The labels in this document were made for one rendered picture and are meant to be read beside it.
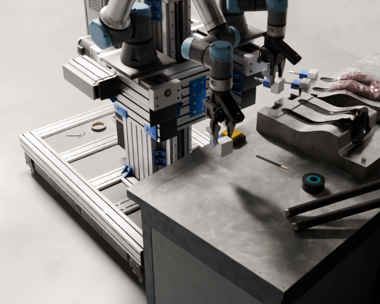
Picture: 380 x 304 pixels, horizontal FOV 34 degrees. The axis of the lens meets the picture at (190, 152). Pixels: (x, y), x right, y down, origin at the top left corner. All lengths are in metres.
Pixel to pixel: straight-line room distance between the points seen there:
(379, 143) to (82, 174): 1.61
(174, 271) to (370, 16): 3.31
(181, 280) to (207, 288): 0.14
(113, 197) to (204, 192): 1.05
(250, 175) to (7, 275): 1.39
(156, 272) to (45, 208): 1.27
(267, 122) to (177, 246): 0.64
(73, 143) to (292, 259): 1.96
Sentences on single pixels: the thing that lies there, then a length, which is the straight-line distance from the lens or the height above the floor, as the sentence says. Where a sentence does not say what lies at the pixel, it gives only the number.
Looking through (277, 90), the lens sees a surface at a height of 0.92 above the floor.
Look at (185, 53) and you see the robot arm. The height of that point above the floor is 1.24.
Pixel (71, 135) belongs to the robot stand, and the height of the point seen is 0.21.
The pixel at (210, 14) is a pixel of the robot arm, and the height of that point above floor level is 1.34.
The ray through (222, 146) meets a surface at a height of 0.95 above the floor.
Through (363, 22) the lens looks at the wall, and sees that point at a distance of 5.13.
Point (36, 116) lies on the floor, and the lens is 4.34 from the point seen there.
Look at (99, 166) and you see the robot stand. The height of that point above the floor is 0.21.
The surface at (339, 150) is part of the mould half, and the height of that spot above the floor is 0.87.
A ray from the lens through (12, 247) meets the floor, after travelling 3.25.
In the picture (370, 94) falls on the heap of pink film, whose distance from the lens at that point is 2.66.
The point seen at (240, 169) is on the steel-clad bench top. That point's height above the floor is 0.80.
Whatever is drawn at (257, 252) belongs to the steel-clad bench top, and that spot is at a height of 0.80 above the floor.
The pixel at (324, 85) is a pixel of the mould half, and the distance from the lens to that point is 2.77.
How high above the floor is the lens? 2.09
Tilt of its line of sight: 33 degrees down
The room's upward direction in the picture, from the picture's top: straight up
